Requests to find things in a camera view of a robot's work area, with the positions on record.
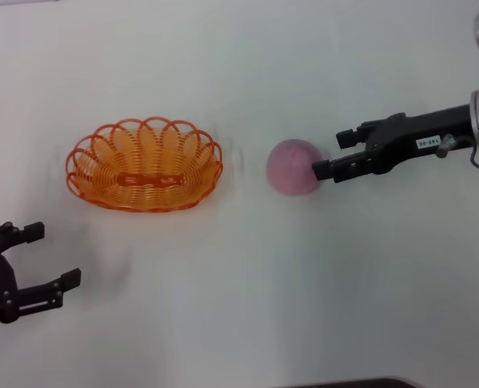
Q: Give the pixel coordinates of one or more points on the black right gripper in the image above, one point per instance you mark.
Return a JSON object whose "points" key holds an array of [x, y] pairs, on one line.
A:
{"points": [[425, 129]]}

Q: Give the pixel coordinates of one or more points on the pink peach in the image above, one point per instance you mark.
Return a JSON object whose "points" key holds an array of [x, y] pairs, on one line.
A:
{"points": [[291, 169]]}

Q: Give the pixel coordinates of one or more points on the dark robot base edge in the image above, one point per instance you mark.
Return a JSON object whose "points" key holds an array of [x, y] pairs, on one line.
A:
{"points": [[356, 384]]}

